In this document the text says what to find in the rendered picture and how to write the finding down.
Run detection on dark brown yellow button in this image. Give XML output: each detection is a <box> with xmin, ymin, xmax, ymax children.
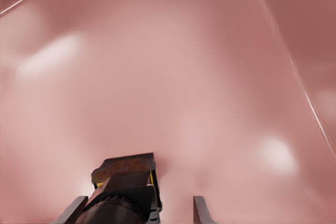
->
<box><xmin>78</xmin><ymin>152</ymin><xmax>163</xmax><ymax>224</ymax></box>

